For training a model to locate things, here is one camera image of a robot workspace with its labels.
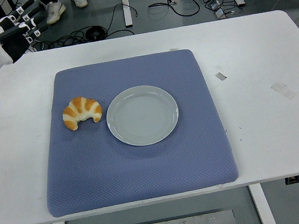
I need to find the blue quilted mat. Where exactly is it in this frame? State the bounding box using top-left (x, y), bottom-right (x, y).
top-left (27, 43), bottom-right (241, 220)

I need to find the small grey tape piece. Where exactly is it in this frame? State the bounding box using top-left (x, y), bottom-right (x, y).
top-left (215, 71), bottom-right (228, 82)

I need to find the grey power adapter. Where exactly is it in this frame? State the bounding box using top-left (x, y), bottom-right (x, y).
top-left (207, 0), bottom-right (226, 12)

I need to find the grey round plate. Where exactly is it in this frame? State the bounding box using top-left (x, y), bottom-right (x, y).
top-left (102, 80), bottom-right (184, 152)

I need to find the grey floor box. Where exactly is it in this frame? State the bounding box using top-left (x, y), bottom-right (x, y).
top-left (214, 9), bottom-right (227, 20)

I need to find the thin black arched cable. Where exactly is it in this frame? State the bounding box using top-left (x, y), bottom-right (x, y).
top-left (101, 0), bottom-right (143, 39)

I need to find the croissant bread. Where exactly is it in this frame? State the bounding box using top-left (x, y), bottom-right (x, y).
top-left (60, 93), bottom-right (105, 133)

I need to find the large grey tape piece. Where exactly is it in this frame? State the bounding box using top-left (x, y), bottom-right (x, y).
top-left (270, 79), bottom-right (298, 103)

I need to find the thick black cable coil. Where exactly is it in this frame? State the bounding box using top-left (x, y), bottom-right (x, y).
top-left (32, 20), bottom-right (135, 52)

